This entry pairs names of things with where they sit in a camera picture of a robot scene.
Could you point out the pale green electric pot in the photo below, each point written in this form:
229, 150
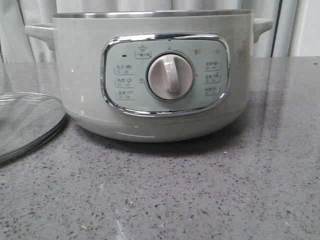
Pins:
186, 89

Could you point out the glass pot lid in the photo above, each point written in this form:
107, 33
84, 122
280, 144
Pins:
27, 120

